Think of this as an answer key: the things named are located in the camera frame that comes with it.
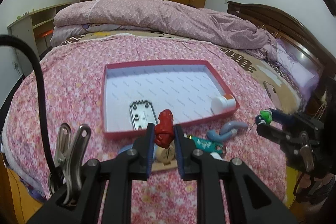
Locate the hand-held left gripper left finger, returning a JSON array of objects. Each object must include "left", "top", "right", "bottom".
[{"left": 26, "top": 123, "right": 155, "bottom": 224}]

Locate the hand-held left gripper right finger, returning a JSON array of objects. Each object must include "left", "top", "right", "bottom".
[{"left": 175, "top": 124, "right": 297, "bottom": 224}]

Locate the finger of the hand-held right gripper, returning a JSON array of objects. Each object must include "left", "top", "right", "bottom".
[
  {"left": 269, "top": 109, "right": 298, "bottom": 126},
  {"left": 257, "top": 124, "right": 289, "bottom": 146}
]

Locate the round wooden chess piece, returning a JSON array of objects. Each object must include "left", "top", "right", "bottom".
[{"left": 155, "top": 141, "right": 176, "bottom": 164}]

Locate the green toy figure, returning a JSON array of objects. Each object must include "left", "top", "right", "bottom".
[{"left": 256, "top": 109, "right": 274, "bottom": 126}]

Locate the wooden puzzle block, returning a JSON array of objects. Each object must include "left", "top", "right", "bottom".
[{"left": 151, "top": 158, "right": 178, "bottom": 173}]

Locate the red toy figure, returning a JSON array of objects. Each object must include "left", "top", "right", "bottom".
[{"left": 154, "top": 109, "right": 176, "bottom": 149}]

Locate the blue correction tape dispenser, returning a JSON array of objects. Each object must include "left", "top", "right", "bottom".
[{"left": 117, "top": 145, "right": 135, "bottom": 155}]

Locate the teal printed lighter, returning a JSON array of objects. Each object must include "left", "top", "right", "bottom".
[{"left": 188, "top": 135, "right": 226, "bottom": 155}]

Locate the red shallow cardboard box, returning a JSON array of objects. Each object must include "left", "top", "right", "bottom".
[{"left": 101, "top": 60, "right": 240, "bottom": 140}]

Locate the metal spring clip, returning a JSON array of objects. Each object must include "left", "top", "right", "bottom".
[
  {"left": 49, "top": 123, "right": 92, "bottom": 207},
  {"left": 299, "top": 132, "right": 315, "bottom": 172}
]

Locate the smartphone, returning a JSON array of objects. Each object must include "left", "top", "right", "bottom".
[{"left": 263, "top": 81, "right": 284, "bottom": 111}]

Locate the grey metal plate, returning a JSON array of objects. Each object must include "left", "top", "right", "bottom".
[{"left": 129, "top": 99, "right": 159, "bottom": 131}]

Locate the grey-blue curved hook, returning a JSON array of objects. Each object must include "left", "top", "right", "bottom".
[{"left": 206, "top": 121, "right": 248, "bottom": 143}]

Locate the purple pillow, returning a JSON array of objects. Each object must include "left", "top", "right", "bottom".
[{"left": 273, "top": 39, "right": 321, "bottom": 111}]

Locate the white plastic bottle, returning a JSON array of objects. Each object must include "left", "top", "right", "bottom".
[{"left": 211, "top": 94, "right": 236, "bottom": 113}]

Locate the dark wooden headboard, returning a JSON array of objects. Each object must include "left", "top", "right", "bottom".
[{"left": 227, "top": 1, "right": 336, "bottom": 98}]

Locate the pink folded quilt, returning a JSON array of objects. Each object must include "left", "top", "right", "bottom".
[{"left": 50, "top": 0, "right": 279, "bottom": 62}]

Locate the grey open shelf unit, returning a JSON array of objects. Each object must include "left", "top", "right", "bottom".
[{"left": 7, "top": 2, "right": 72, "bottom": 62}]

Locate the thick black cable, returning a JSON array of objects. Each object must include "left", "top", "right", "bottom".
[{"left": 0, "top": 34, "right": 57, "bottom": 174}]

